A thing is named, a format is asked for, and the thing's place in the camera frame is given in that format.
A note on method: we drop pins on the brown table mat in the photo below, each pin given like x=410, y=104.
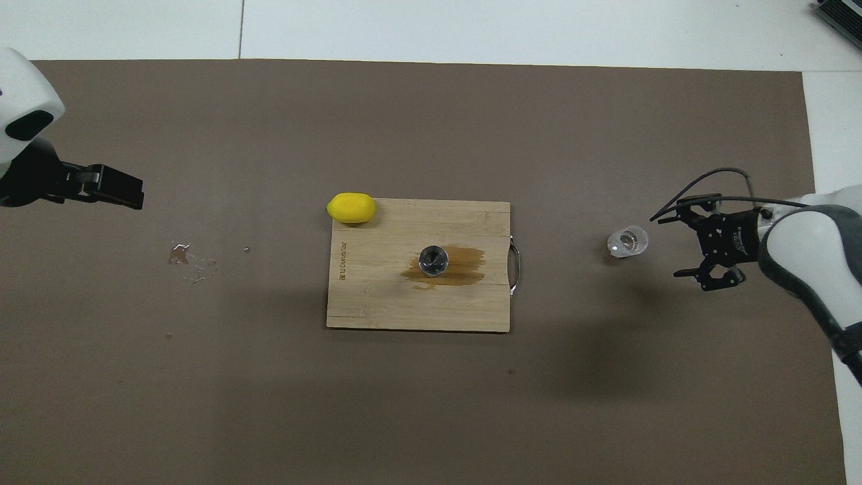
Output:
x=431, y=404

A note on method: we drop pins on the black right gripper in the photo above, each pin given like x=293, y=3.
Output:
x=731, y=236

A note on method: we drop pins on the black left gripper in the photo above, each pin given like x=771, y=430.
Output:
x=34, y=178

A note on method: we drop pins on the yellow lemon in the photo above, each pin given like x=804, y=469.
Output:
x=351, y=207

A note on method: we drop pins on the small clear glass cup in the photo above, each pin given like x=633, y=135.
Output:
x=627, y=242

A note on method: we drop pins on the steel double jigger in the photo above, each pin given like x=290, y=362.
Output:
x=433, y=261

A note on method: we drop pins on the grey ribbed device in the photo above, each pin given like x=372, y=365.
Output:
x=842, y=12

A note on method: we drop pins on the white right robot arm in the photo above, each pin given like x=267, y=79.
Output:
x=815, y=256

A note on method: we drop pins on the wooden cutting board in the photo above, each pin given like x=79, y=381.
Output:
x=377, y=296

